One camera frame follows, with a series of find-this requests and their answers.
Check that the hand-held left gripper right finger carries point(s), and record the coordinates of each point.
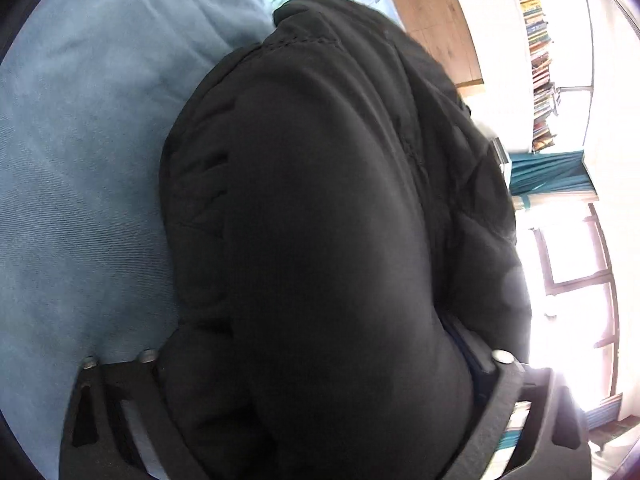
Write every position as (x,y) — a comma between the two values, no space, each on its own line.
(505,410)

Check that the teal curtain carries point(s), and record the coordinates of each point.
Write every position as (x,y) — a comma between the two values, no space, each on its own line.
(605,412)
(550,175)

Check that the black padded jacket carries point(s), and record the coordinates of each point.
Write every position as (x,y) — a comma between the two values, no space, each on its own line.
(325,235)

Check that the bed with blue printed sheet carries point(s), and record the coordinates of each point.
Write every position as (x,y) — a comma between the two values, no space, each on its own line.
(90,185)

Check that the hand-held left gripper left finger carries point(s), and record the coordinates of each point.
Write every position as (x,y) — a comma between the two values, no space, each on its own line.
(112,410)

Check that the row of books on shelf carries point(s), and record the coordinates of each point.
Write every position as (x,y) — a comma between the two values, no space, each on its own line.
(537,50)

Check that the wooden headboard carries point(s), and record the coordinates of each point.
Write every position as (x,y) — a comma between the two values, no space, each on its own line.
(435,20)

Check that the window with dark frame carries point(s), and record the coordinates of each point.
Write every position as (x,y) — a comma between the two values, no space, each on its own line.
(575,285)

